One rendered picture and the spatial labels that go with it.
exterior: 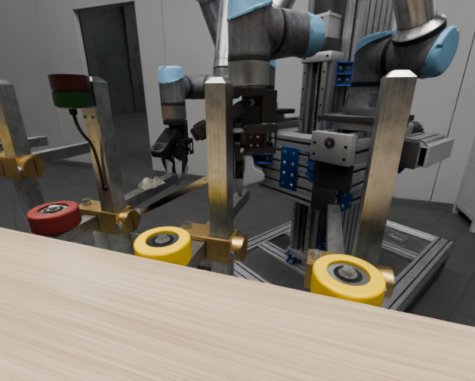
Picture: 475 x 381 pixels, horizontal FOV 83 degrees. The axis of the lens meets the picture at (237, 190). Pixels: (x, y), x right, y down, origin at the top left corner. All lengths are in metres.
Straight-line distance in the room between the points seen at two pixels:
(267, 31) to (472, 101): 2.81
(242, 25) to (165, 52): 3.19
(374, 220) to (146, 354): 0.34
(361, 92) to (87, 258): 0.85
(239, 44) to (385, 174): 0.31
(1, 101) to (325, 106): 0.99
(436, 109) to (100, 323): 3.06
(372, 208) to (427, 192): 2.86
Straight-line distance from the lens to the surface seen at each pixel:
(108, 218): 0.62
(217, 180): 0.46
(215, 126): 0.44
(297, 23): 0.56
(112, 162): 0.59
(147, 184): 0.78
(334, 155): 0.85
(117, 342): 0.29
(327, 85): 1.16
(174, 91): 0.85
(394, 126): 0.41
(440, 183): 3.29
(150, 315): 0.30
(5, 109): 0.77
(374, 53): 0.96
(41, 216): 0.56
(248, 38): 0.50
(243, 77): 0.49
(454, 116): 3.18
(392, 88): 0.41
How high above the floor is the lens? 1.10
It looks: 20 degrees down
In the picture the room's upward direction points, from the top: straight up
